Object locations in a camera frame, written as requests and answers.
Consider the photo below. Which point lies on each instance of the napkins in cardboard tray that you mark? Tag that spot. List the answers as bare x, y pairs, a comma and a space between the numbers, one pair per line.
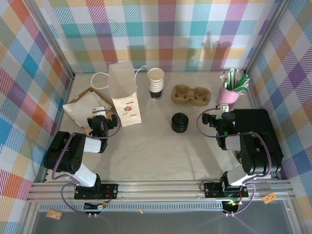
85, 93

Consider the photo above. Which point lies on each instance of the white flower-print paper bag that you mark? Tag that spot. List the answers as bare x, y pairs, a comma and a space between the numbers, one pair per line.
124, 97

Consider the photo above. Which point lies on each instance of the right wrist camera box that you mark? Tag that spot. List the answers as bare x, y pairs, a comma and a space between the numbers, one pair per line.
223, 107

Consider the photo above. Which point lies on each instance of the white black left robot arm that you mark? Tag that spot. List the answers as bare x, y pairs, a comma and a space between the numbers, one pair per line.
63, 151

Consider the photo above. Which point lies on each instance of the pink cup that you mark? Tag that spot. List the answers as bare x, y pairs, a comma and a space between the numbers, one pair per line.
228, 98

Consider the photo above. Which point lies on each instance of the stack of paper cups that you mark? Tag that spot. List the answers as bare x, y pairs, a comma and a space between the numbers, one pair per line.
156, 83

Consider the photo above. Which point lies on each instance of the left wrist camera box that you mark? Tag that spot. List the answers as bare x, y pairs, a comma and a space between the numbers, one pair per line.
100, 109

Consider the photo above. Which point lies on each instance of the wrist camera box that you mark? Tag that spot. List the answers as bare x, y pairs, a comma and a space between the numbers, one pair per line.
223, 107
100, 109

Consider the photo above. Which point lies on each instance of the black case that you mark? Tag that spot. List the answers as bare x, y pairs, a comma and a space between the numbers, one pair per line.
256, 122

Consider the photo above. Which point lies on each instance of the small connector board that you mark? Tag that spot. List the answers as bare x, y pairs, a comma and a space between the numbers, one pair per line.
97, 206
231, 203

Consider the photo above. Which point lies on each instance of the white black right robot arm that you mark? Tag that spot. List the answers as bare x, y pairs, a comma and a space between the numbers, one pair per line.
256, 156

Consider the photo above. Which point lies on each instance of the aluminium rail frame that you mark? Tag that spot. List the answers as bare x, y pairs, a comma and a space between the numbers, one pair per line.
158, 192

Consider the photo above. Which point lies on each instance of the brown cardboard cup carrier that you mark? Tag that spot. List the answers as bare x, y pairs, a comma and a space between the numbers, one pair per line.
190, 96

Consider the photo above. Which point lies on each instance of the stack of black lids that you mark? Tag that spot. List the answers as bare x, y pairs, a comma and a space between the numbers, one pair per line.
180, 123

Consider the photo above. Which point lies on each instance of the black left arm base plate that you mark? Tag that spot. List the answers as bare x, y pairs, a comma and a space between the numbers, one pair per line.
112, 191

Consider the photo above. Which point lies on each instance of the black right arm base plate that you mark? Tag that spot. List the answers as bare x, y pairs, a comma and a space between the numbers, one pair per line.
210, 190

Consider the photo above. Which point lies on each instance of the aluminium corner post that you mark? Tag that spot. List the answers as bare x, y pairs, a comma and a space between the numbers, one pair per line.
53, 41
265, 36

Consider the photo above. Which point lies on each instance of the orange tag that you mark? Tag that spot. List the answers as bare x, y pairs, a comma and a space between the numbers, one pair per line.
269, 198
54, 214

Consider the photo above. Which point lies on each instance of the white paper straw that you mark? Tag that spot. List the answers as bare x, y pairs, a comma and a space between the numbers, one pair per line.
223, 81
236, 76
230, 78

